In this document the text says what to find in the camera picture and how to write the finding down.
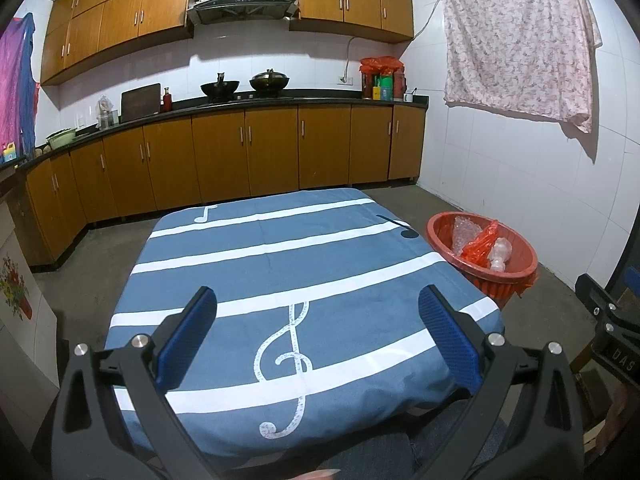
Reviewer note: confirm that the yellow jug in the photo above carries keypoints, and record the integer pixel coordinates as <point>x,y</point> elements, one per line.
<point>10,152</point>

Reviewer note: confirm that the red plastic basket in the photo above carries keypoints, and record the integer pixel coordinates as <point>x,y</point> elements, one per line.
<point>492,292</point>

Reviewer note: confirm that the dark red canister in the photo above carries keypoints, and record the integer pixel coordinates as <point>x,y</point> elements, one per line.
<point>367,87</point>

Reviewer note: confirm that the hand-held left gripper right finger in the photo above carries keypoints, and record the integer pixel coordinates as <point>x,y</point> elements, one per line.
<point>447,340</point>

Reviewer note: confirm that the blue striped tablecloth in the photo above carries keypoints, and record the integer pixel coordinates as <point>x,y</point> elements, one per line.
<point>300,260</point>

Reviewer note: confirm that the white mug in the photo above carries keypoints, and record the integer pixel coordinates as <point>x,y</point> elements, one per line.
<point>408,97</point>

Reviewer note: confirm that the green basin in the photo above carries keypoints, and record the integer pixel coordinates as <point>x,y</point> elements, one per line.
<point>60,140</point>

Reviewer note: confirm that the black open wok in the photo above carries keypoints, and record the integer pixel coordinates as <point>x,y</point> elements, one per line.
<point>220,90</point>

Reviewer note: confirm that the red thermos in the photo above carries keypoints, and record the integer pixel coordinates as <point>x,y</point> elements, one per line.
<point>399,85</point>

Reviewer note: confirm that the green canister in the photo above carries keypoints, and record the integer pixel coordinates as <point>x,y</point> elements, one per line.
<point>386,82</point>

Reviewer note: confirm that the brown wooden stool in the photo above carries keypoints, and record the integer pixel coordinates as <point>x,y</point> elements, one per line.
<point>582,362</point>

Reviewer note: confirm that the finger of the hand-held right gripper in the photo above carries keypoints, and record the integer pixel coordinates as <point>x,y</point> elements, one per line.
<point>592,295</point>

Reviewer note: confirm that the pink floral hanging cloth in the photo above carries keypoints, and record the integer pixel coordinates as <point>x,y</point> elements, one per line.
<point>515,35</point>

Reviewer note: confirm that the wooden base cabinets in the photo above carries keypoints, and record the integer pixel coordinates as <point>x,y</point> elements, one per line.
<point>270,145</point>

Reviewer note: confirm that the white wall socket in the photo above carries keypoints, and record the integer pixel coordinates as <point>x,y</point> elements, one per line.
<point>346,80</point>

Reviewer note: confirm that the black lidded wok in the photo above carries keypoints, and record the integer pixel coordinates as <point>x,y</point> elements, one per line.
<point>270,81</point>

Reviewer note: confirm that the person's leg in jeans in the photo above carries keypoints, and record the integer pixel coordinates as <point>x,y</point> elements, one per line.
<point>380,455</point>

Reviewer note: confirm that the black kitchen countertop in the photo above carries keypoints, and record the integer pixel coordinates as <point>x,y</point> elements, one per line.
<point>300,101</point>

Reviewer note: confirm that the small red plastic bag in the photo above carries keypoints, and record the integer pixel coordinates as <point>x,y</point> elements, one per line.
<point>480,247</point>

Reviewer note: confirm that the purple hanging cloth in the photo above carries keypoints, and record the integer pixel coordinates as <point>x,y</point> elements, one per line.
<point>15,90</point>

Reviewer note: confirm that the dark cutting board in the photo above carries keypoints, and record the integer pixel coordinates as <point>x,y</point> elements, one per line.
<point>141,103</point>

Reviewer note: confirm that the red bag over canisters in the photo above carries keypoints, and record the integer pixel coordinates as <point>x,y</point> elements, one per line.
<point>381,65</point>

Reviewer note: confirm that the white flower-painted board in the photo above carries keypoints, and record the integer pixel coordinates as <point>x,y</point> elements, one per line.
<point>20,310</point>

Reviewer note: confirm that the wooden wall cabinets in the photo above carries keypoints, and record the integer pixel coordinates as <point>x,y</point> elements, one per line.
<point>350,5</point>

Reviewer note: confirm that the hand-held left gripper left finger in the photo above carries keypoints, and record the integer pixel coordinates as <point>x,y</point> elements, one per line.
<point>185,340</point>

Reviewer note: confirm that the red bottle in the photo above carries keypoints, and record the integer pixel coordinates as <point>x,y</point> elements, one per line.
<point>167,102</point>

